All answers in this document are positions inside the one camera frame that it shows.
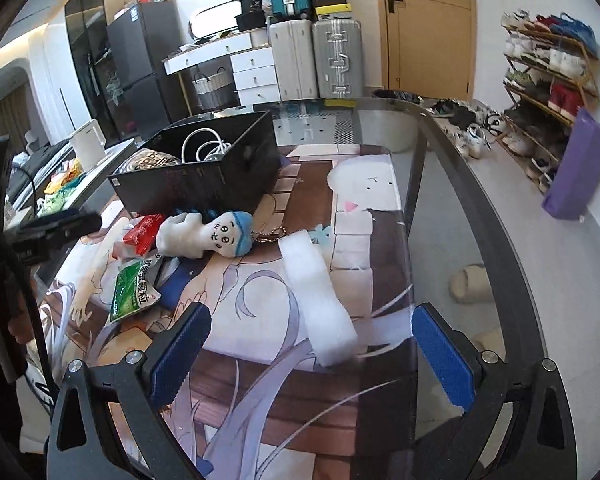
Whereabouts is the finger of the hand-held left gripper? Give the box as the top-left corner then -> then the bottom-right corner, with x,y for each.
15,211 -> 103,242

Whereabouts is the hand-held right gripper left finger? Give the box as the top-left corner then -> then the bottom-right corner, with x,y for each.
45,301 -> 213,480

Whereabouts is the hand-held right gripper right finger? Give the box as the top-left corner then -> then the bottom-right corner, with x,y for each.
411,302 -> 579,480

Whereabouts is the green medicine packet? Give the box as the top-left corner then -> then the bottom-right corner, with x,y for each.
109,259 -> 162,323

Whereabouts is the red snack packet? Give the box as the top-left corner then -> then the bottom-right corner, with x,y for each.
122,214 -> 168,257

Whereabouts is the plush doll with blue hat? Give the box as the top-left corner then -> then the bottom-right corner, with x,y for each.
157,210 -> 287,260

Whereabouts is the white foam piece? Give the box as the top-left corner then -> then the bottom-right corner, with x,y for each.
278,229 -> 359,367

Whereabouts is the black cardboard box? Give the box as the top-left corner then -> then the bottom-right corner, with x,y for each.
107,109 -> 281,218

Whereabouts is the white cable bundle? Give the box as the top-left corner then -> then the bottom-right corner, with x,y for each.
181,129 -> 233,163

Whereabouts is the person's left hand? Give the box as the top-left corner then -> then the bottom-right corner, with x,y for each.
0,290 -> 33,343

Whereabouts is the pile of colourful cloths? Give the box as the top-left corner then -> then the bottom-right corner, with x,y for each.
42,157 -> 88,211

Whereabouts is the dark blue pouch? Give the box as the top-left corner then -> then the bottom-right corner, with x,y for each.
157,262 -> 201,311

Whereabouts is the beige slipper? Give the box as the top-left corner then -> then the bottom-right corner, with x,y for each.
448,262 -> 493,305

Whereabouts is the white kettle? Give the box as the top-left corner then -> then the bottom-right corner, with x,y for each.
70,119 -> 106,170

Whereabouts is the grey side table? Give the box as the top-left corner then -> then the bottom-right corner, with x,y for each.
10,137 -> 138,221

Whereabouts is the printed desk mat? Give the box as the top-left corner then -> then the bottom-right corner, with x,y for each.
20,145 -> 416,480

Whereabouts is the brown curtain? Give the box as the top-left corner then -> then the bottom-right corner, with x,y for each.
0,80 -> 31,136

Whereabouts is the black glass cabinet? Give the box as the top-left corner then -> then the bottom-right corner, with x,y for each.
64,0 -> 131,146

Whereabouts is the dark grey fridge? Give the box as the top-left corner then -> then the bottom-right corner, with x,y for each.
106,1 -> 191,136

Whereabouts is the grey white woven basket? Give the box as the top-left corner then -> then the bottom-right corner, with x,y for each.
191,71 -> 237,110

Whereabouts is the purple bag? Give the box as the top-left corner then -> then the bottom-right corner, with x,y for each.
541,107 -> 600,221

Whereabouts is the scattered shoes pile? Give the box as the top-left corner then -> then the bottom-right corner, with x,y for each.
372,87 -> 506,158

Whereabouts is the white vanity desk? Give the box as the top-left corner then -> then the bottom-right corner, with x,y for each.
162,27 -> 281,108

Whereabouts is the oval white mirror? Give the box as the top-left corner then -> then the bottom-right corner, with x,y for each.
189,2 -> 243,41

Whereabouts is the black white patterned rug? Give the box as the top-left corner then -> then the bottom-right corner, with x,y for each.
275,112 -> 356,146

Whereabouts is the black bag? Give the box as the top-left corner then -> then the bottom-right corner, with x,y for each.
234,0 -> 266,31

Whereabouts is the white suitcase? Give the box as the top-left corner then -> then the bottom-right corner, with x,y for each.
269,20 -> 321,102

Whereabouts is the wooden shoe rack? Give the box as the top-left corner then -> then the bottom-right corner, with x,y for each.
500,10 -> 600,196

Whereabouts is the wooden door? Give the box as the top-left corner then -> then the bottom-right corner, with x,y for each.
375,0 -> 477,106

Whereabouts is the shoe rack with shoes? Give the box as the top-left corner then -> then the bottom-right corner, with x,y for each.
501,9 -> 600,193

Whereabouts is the silver suitcase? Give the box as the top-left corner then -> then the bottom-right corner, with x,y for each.
311,17 -> 366,100

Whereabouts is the yellow black shoe box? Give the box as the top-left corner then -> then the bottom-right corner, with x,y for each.
314,4 -> 353,22

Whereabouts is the black cable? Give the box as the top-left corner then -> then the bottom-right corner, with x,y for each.
10,165 -> 63,406

